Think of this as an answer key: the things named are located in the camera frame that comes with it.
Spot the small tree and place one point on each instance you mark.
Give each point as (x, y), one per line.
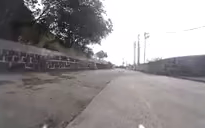
(101, 54)

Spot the row of trees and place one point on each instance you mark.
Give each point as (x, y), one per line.
(76, 23)

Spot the grey concrete path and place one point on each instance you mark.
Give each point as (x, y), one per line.
(150, 100)

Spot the dark gutter strip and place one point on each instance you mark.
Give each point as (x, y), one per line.
(203, 81)

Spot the stone retaining wall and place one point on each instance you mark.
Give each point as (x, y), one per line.
(23, 58)

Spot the grey concrete wall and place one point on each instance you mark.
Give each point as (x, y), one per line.
(186, 66)

